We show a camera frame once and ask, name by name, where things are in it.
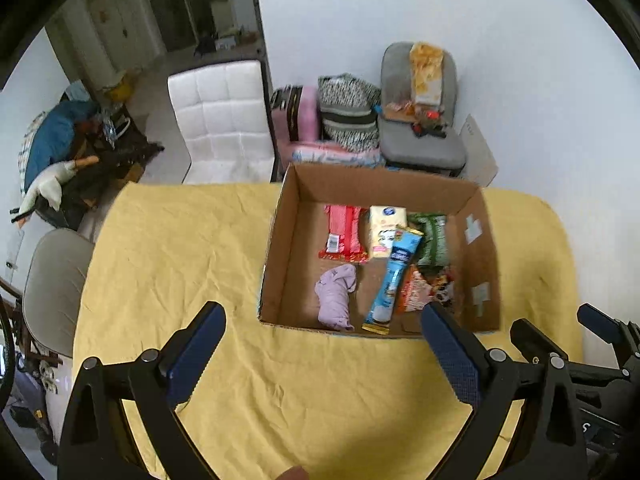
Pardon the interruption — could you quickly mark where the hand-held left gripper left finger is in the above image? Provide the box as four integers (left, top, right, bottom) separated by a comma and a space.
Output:
57, 301, 226, 480

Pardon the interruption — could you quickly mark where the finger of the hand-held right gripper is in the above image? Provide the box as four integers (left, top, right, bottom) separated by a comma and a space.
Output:
509, 318, 576, 368
576, 303, 640, 361

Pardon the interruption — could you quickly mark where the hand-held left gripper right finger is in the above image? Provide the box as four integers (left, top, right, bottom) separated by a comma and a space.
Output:
421, 301, 588, 480

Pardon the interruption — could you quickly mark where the orange snack packet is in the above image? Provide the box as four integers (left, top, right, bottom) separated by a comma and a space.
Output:
397, 265, 433, 315

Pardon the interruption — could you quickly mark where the blue tube-shaped packet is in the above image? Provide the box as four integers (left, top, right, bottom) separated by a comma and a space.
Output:
361, 225, 425, 335

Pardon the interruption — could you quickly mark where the green snack packet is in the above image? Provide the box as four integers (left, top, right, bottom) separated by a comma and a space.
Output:
406, 212, 448, 268

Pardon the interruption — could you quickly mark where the purple sock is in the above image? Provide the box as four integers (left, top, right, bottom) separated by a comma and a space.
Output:
314, 263, 358, 332

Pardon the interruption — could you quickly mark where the cardboard box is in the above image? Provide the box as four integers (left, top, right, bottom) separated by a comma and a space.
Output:
256, 162, 502, 337

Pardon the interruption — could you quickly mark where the red snack packet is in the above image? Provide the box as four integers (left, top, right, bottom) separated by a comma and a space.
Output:
318, 204, 371, 264

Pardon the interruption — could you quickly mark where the yellow tablecloth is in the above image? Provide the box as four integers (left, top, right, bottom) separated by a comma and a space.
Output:
72, 182, 585, 480

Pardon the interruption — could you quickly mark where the beige chair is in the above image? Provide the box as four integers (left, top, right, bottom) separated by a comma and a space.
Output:
22, 228, 96, 358

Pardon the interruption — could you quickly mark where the white board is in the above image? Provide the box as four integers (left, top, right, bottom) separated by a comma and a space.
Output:
457, 114, 499, 187

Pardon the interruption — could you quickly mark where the grey cushioned chair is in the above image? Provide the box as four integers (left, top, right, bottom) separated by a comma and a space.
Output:
377, 42, 468, 177

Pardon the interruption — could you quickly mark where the white goose plush toy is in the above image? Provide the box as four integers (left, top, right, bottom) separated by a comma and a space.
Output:
11, 156, 100, 223

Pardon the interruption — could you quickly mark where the black red small tool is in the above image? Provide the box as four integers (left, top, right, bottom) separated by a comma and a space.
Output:
412, 107, 449, 139

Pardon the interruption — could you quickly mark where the pink blue plastic package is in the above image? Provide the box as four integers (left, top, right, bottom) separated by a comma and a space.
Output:
291, 141, 386, 168

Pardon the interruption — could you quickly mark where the white padded chair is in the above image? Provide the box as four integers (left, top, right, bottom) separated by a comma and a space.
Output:
167, 59, 277, 185

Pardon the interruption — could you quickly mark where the pink suitcase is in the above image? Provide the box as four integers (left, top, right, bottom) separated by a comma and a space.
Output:
270, 85, 321, 161

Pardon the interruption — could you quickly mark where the black white patterned bag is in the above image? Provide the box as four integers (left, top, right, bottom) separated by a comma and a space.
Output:
317, 74, 382, 153

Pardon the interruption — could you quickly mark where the blue clothing pile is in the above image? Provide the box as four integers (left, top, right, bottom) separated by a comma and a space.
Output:
22, 100, 101, 193

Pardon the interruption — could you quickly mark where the yellow snack bag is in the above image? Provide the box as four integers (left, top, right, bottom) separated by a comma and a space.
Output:
409, 42, 446, 111

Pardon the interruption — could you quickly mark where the yellow plastic bag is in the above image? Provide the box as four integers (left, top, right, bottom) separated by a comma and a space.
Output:
102, 67, 144, 107

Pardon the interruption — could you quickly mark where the wooden door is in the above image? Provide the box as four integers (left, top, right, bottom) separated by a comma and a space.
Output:
87, 0, 166, 73

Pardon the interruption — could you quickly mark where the glass sliding door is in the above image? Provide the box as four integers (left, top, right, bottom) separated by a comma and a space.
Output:
142, 0, 252, 54

